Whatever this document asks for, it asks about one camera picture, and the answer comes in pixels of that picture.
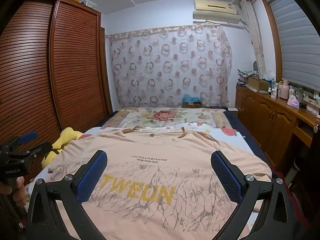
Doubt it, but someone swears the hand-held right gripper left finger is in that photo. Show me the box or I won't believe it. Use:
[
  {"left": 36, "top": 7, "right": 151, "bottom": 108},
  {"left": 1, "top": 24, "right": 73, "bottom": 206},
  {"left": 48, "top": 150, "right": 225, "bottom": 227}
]
[{"left": 25, "top": 150, "right": 109, "bottom": 240}]

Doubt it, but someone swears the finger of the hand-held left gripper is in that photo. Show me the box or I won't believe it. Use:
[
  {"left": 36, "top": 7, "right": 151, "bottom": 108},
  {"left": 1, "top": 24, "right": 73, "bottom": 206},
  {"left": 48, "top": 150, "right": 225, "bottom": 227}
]
[
  {"left": 17, "top": 141, "right": 52, "bottom": 158},
  {"left": 9, "top": 131, "right": 38, "bottom": 147}
]

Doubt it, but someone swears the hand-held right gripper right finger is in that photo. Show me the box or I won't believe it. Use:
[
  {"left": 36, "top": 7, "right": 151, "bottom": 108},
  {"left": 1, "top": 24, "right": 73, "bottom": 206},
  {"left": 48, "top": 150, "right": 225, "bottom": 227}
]
[{"left": 210, "top": 151, "right": 295, "bottom": 240}]

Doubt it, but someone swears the peach printed t-shirt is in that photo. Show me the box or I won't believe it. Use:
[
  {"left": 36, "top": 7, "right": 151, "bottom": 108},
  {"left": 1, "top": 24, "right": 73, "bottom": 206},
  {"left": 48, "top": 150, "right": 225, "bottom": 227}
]
[{"left": 46, "top": 127, "right": 273, "bottom": 240}]

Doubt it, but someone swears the person's left hand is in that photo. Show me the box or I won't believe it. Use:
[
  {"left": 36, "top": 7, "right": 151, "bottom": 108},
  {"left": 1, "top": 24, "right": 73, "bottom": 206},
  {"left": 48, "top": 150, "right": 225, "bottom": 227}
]
[{"left": 0, "top": 177, "right": 27, "bottom": 207}]

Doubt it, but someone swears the yellow plush toy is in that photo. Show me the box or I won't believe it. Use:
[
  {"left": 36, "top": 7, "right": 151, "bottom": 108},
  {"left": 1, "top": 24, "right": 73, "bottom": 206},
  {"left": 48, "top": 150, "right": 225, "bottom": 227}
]
[{"left": 41, "top": 127, "right": 84, "bottom": 168}]

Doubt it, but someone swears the strawberry print bed sheet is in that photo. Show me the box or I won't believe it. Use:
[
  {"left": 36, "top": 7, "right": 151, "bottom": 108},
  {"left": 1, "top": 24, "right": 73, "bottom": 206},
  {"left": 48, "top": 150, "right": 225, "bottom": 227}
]
[{"left": 30, "top": 124, "right": 263, "bottom": 240}]

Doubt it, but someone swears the bed with dark sheet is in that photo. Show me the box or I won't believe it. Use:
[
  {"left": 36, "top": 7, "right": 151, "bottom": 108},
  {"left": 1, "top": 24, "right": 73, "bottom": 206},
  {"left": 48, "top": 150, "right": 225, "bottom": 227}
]
[{"left": 95, "top": 106, "right": 278, "bottom": 178}]

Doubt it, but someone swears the wooden sideboard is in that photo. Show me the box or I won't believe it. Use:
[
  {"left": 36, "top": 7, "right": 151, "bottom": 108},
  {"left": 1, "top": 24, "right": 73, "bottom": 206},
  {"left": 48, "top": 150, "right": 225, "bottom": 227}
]
[{"left": 235, "top": 84, "right": 320, "bottom": 155}]

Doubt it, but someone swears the wooden louvered wardrobe door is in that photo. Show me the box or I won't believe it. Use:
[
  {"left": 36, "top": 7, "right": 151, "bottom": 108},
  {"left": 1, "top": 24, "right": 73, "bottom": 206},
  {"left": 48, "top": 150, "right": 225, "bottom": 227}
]
[{"left": 0, "top": 0, "right": 113, "bottom": 188}]

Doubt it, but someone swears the blue plastic bag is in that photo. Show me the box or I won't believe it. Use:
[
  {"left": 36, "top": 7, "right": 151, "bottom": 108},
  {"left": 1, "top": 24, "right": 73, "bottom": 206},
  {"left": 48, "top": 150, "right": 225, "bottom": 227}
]
[{"left": 182, "top": 94, "right": 202, "bottom": 103}]

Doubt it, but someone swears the floral blanket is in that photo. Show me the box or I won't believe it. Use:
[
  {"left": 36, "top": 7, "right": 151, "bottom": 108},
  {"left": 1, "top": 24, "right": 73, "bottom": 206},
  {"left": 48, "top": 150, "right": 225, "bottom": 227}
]
[{"left": 102, "top": 107, "right": 229, "bottom": 130}]

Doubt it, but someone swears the flat cardboard box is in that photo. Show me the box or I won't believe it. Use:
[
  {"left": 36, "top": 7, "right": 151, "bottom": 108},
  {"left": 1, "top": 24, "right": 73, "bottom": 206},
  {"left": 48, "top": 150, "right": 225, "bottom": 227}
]
[{"left": 246, "top": 77, "right": 269, "bottom": 92}]

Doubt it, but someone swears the pink tissue pack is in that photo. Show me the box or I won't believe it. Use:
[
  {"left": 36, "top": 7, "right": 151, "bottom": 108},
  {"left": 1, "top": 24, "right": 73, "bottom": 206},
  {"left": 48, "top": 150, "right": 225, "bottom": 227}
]
[{"left": 287, "top": 96, "right": 300, "bottom": 108}]

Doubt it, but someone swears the stack of folded cloths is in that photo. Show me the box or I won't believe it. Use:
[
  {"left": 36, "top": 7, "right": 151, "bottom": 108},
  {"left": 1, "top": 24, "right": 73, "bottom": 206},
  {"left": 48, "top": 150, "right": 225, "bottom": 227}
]
[{"left": 237, "top": 69, "right": 259, "bottom": 80}]

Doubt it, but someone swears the pink thermos jug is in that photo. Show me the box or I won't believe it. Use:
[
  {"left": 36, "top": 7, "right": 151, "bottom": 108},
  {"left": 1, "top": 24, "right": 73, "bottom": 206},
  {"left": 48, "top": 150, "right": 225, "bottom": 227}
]
[{"left": 279, "top": 79, "right": 291, "bottom": 99}]

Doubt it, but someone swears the clear plastic bag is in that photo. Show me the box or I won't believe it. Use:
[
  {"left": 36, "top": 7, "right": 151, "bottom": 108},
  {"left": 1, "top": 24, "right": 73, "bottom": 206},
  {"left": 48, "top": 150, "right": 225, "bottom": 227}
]
[{"left": 262, "top": 70, "right": 275, "bottom": 82}]

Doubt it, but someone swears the sheer circle-patterned curtain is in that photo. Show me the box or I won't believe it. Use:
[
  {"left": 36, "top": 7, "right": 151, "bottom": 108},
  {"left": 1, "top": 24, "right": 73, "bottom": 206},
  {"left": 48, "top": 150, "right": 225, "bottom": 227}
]
[{"left": 105, "top": 24, "right": 233, "bottom": 108}]

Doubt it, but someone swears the tied cream window curtain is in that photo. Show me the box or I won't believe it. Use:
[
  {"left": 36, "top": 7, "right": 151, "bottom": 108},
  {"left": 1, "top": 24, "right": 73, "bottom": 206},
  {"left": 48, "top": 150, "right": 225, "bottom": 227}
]
[{"left": 240, "top": 0, "right": 267, "bottom": 77}]

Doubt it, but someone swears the grey window blind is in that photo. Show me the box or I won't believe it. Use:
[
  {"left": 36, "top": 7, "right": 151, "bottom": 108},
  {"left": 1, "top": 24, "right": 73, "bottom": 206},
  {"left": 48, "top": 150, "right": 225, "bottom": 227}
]
[{"left": 269, "top": 0, "right": 320, "bottom": 98}]

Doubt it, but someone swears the wooden window frame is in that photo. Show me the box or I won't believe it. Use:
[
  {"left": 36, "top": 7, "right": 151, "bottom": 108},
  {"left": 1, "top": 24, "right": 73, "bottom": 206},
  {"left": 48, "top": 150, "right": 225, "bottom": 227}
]
[{"left": 251, "top": 0, "right": 320, "bottom": 85}]

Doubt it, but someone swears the beige wall air conditioner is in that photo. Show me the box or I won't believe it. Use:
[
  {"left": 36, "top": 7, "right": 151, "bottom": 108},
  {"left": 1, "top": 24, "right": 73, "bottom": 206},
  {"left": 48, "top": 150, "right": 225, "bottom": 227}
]
[{"left": 192, "top": 0, "right": 242, "bottom": 25}]

